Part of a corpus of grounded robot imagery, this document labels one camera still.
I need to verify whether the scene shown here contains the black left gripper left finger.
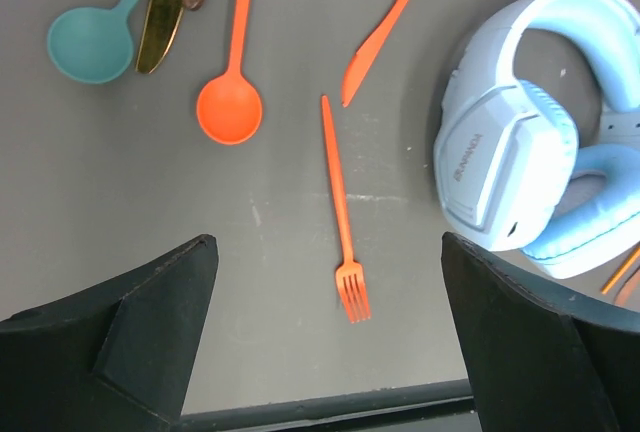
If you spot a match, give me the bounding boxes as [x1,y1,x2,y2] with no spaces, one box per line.
[1,234,219,431]

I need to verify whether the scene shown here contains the brown translucent utensil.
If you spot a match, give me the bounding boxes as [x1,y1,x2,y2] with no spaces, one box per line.
[614,269,640,307]

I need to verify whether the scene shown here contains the orange plastic knife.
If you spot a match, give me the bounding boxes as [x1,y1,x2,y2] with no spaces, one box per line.
[341,0,410,107]

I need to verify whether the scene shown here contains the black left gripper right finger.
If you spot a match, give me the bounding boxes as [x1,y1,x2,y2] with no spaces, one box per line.
[441,232,639,431]

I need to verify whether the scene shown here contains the orange plastic fork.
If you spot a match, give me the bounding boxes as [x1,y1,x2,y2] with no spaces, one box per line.
[321,95,371,323]

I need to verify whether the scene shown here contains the light blue headphones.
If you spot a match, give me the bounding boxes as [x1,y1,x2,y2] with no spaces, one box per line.
[433,0,639,279]

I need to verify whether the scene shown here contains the gold metal knife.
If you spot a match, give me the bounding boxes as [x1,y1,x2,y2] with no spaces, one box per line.
[135,0,184,74]

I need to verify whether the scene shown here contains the teal plastic spoon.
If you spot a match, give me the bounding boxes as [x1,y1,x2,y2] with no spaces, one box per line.
[46,0,140,85]

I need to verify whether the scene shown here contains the orange plastic spoon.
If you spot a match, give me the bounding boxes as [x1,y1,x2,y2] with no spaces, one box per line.
[196,0,263,145]

